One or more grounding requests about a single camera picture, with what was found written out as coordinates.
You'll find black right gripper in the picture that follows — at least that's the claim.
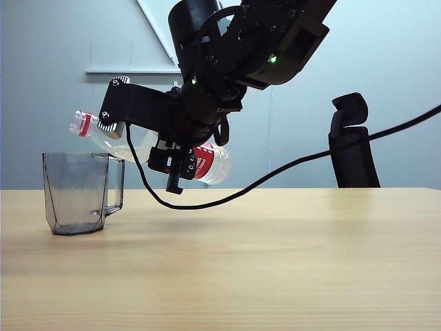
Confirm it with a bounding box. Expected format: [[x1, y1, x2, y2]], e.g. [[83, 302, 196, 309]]
[[147, 85, 244, 194]]

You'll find clear red-label water bottle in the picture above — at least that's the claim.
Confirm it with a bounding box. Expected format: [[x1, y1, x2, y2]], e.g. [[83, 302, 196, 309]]
[[70, 109, 232, 187]]

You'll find grey transparent faceted mug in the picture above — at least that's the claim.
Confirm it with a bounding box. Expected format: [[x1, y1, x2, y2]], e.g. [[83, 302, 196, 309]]
[[41, 151, 125, 237]]

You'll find black office chair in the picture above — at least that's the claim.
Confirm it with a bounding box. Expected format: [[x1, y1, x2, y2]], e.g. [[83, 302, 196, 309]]
[[327, 92, 382, 189]]

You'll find black camera cable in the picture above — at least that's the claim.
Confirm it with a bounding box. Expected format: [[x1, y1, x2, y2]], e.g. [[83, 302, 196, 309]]
[[124, 103, 441, 210]]

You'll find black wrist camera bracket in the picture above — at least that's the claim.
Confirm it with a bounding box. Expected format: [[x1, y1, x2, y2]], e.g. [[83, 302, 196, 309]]
[[97, 75, 174, 139]]

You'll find white horizontal wall trunking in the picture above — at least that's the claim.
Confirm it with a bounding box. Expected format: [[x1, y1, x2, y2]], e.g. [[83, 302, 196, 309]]
[[85, 68, 183, 76]]

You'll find white diagonal wall trunking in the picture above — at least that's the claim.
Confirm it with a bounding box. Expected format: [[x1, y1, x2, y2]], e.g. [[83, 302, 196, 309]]
[[135, 0, 180, 67]]

